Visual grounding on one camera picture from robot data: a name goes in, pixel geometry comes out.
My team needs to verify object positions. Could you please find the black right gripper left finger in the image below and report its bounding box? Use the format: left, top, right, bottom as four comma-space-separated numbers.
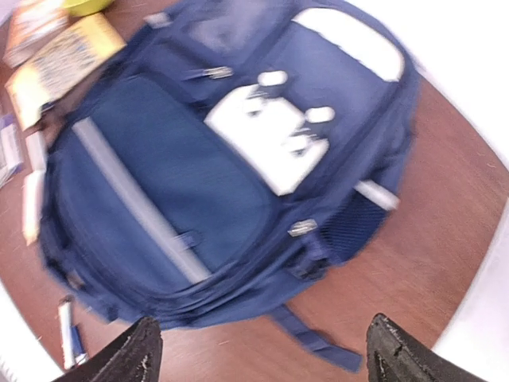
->
58, 317, 163, 382

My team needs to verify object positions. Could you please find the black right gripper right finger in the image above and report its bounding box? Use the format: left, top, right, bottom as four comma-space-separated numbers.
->
367, 313, 477, 382

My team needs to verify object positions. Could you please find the blue capped white pen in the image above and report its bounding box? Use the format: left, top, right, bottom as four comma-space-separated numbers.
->
71, 325, 89, 365

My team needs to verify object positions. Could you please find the black capped white pen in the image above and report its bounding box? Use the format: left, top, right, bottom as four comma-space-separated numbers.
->
58, 295, 76, 370

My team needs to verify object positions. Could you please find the navy blue backpack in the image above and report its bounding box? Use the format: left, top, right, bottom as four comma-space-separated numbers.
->
39, 1, 420, 372

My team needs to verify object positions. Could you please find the red capped white marker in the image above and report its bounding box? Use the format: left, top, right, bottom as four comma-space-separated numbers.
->
25, 131, 47, 172

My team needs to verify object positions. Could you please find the yellow paperback book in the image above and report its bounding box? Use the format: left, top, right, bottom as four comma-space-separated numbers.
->
6, 13, 126, 131

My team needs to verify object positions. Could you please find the orange comic paperback book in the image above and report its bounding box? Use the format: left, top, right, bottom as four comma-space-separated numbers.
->
3, 1, 68, 68

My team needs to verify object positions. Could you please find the dark Wuthering Heights book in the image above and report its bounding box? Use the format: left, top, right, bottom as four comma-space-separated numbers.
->
1, 114, 23, 187

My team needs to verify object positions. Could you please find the lime green plastic bowl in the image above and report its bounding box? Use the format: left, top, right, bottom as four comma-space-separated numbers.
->
62, 0, 114, 17

